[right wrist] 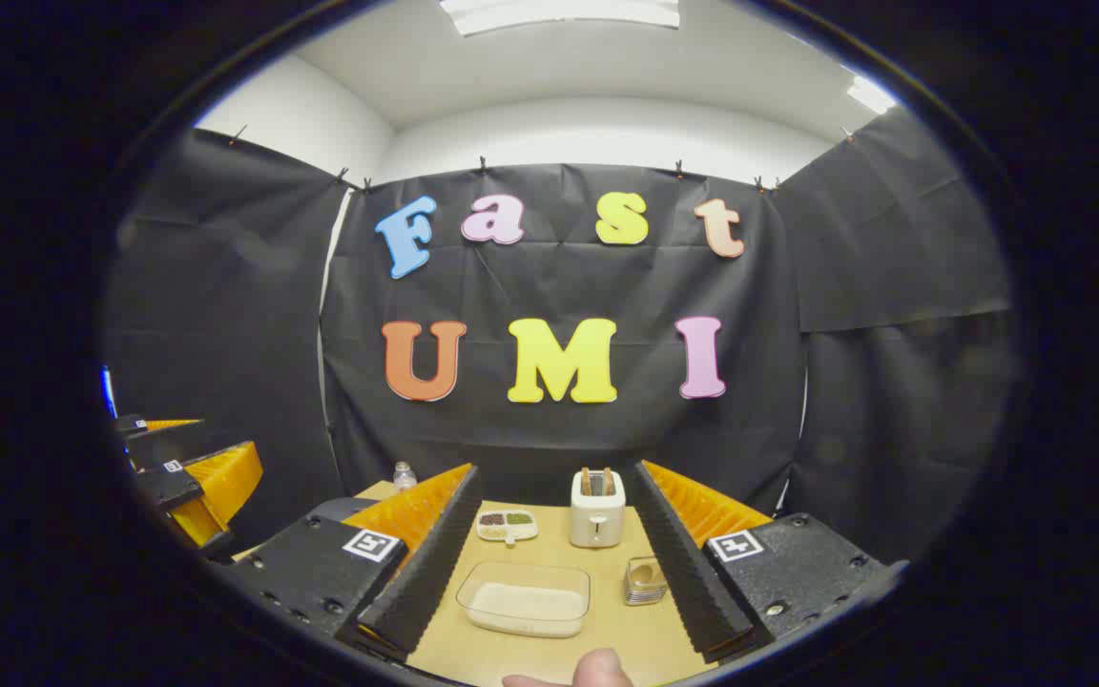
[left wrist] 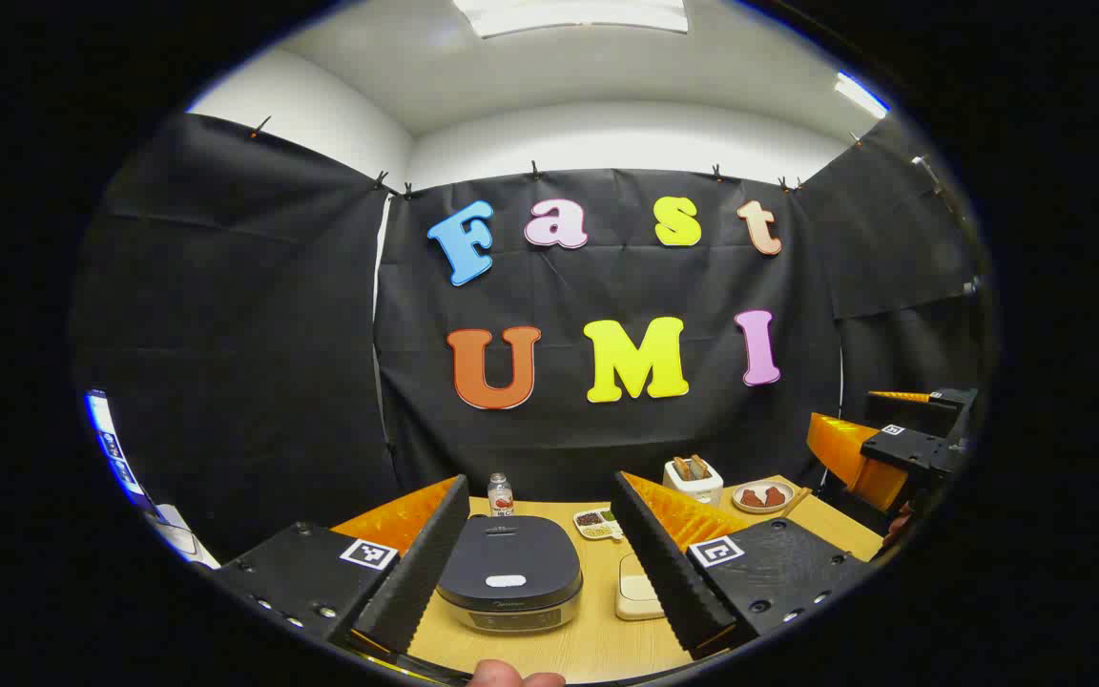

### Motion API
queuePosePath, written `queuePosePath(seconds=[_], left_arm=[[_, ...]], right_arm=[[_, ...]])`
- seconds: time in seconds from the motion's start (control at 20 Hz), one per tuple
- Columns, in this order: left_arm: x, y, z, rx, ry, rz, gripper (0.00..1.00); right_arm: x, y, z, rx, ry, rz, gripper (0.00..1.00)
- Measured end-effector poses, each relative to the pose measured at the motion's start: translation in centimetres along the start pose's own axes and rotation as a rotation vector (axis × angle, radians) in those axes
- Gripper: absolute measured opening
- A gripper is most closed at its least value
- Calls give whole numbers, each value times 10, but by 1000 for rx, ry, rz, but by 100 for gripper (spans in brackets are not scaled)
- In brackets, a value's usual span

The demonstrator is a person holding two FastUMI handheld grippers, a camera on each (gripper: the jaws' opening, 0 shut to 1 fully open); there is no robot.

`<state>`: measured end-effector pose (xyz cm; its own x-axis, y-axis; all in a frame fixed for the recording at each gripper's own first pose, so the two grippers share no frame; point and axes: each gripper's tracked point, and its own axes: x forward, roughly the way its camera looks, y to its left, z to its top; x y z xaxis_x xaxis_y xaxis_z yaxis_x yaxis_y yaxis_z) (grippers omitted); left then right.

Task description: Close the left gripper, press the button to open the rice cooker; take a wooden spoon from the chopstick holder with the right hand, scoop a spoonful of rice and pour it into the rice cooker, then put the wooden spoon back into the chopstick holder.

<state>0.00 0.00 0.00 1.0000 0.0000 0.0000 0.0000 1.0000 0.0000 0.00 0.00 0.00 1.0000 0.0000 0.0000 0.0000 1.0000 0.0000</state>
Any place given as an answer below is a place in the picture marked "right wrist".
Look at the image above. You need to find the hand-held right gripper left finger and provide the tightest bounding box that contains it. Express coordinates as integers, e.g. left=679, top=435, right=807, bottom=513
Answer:
left=225, top=463, right=484, bottom=664

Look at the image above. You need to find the metal wire chopstick holder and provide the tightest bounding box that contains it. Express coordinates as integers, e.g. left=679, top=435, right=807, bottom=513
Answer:
left=623, top=555, right=671, bottom=608

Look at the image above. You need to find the large ceiling light panel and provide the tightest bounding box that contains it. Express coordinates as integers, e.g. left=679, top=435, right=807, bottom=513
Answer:
left=440, top=0, right=682, bottom=37

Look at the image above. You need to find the white divided dish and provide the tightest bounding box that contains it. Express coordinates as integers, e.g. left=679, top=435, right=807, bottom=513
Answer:
left=476, top=509, right=539, bottom=547

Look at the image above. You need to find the black backdrop cloth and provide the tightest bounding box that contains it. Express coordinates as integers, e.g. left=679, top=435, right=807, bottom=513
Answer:
left=101, top=124, right=1018, bottom=564

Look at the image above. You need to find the white rice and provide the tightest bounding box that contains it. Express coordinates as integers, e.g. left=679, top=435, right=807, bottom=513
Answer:
left=468, top=582, right=587, bottom=636

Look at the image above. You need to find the small ceiling light panel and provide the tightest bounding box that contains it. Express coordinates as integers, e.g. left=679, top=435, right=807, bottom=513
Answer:
left=845, top=74, right=900, bottom=115

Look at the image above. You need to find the clear plastic rice container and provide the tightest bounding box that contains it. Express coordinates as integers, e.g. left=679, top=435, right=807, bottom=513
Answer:
left=456, top=560, right=592, bottom=639

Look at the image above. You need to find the white toaster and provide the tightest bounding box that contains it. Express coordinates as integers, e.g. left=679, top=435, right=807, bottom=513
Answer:
left=570, top=468, right=627, bottom=550

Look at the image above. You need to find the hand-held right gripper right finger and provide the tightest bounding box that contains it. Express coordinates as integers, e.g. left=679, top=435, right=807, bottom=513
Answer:
left=631, top=460, right=908, bottom=664

